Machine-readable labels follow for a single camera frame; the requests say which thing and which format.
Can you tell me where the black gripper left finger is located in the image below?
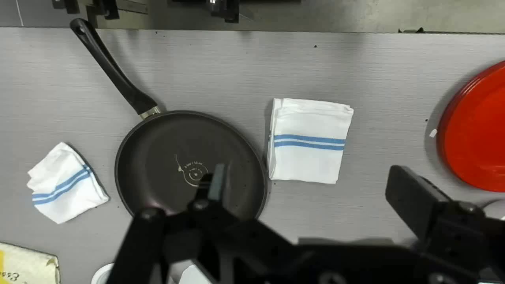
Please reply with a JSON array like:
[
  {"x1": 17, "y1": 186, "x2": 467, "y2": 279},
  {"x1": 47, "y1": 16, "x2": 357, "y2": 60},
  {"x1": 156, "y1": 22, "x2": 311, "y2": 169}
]
[{"x1": 107, "y1": 163, "x2": 297, "y2": 284}]

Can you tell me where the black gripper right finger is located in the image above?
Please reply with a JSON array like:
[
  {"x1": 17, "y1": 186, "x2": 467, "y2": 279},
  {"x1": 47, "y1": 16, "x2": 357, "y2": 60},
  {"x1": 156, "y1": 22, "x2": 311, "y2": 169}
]
[{"x1": 385, "y1": 164, "x2": 505, "y2": 284}]

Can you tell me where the white blue-striped kitchen towel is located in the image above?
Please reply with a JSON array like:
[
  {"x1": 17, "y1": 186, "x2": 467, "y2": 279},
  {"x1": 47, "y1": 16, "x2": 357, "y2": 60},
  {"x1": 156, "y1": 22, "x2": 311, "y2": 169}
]
[{"x1": 25, "y1": 141, "x2": 111, "y2": 226}]

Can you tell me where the black non-stick frying pan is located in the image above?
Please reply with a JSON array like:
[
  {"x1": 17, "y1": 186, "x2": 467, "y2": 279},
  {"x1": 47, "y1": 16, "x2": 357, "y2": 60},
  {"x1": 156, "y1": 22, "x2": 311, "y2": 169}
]
[{"x1": 70, "y1": 17, "x2": 270, "y2": 223}]

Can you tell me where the neatly folded blue-striped towel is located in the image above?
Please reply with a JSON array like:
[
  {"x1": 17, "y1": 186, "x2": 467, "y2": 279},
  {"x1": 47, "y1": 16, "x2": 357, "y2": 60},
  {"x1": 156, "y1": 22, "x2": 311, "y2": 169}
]
[{"x1": 265, "y1": 96, "x2": 355, "y2": 186}]

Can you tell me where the white round tray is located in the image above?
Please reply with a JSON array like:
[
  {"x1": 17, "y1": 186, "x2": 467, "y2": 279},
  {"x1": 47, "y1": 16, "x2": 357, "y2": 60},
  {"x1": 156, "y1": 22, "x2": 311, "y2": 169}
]
[{"x1": 90, "y1": 259, "x2": 212, "y2": 284}]

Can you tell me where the small white bowl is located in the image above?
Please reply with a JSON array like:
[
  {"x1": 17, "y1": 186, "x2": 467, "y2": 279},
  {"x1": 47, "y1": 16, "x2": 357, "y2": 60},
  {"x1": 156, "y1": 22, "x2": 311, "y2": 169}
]
[{"x1": 480, "y1": 197, "x2": 505, "y2": 221}]

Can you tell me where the red round plate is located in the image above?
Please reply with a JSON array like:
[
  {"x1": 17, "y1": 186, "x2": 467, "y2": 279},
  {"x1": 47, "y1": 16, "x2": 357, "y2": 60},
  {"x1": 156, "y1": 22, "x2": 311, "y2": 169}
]
[{"x1": 437, "y1": 60, "x2": 505, "y2": 194}]

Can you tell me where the yellow printed bag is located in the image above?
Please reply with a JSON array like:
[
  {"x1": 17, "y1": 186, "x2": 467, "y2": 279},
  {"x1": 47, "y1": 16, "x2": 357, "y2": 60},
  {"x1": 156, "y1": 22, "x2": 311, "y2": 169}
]
[{"x1": 0, "y1": 242, "x2": 62, "y2": 284}]

